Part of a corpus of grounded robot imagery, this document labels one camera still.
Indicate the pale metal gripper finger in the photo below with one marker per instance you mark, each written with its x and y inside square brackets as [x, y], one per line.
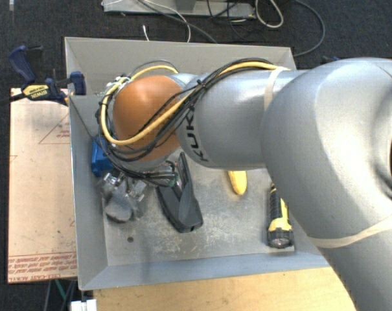
[136, 191]
[112, 181]

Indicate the grey sponge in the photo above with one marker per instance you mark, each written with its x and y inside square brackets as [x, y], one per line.
[119, 207]

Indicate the blue block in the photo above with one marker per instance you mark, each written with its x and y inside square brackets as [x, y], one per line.
[100, 160]

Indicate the brown cardboard board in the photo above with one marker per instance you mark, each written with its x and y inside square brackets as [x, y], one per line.
[40, 186]

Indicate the grey metal bin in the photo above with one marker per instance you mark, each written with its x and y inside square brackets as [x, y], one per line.
[195, 245]

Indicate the yellow banana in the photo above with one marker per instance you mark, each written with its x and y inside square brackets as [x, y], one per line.
[238, 181]

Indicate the yellow and black flashlight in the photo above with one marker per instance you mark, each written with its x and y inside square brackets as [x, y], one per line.
[279, 222]

